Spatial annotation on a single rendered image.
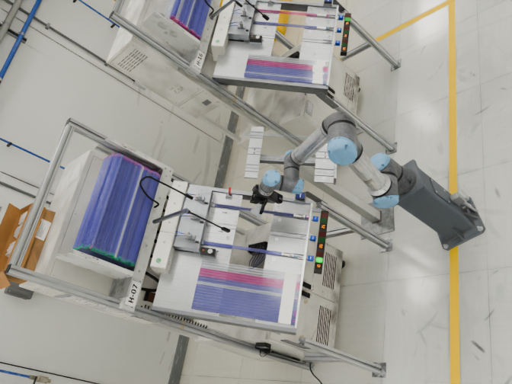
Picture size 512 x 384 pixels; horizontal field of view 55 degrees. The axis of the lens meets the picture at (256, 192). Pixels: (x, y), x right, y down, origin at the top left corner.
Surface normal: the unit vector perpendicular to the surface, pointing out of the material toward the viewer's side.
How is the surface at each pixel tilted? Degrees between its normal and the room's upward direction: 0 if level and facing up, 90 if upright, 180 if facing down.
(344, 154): 83
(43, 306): 90
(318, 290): 90
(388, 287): 0
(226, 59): 44
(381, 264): 0
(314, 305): 90
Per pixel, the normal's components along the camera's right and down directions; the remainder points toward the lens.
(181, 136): 0.66, -0.23
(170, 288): -0.04, -0.45
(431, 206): 0.07, 0.75
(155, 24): -0.17, 0.88
